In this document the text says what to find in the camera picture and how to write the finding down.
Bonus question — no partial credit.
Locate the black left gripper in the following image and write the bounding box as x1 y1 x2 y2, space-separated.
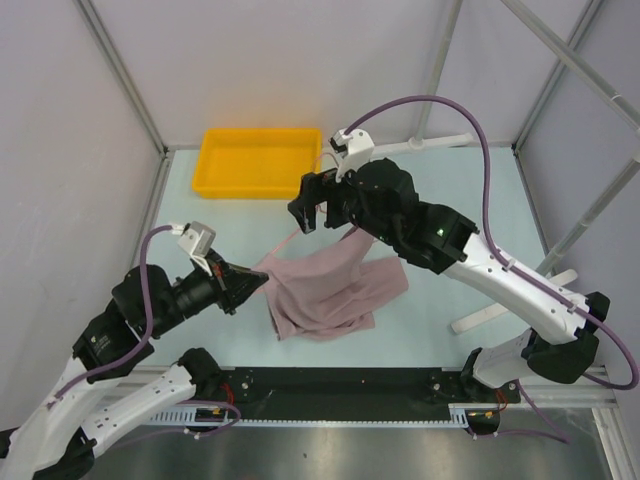
149 246 270 335

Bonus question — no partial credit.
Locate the white garment rack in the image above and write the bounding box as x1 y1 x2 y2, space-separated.
371 1 639 345

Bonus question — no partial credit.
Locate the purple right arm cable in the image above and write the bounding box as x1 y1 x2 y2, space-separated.
344 94 640 390

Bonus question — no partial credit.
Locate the pink tank top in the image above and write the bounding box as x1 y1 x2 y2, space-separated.
255 228 409 341

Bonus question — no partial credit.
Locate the yellow plastic bin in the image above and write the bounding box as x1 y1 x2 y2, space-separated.
192 128 322 200

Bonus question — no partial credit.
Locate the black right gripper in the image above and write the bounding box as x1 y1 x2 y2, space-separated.
287 155 397 246

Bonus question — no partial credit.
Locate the white slotted cable duct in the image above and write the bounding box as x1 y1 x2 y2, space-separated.
143 405 500 430

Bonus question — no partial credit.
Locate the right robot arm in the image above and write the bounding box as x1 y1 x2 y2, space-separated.
288 159 608 401

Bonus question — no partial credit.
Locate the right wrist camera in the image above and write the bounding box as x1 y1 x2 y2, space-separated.
329 129 375 183

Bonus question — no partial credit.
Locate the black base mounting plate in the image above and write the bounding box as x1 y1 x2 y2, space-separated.
195 367 520 422

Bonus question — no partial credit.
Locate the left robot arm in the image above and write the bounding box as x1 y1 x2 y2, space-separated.
1 251 269 479

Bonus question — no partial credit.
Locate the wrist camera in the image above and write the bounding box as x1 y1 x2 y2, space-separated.
170 221 216 276
329 129 375 183

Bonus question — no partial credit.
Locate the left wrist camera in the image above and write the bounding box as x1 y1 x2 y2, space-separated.
170 221 216 276

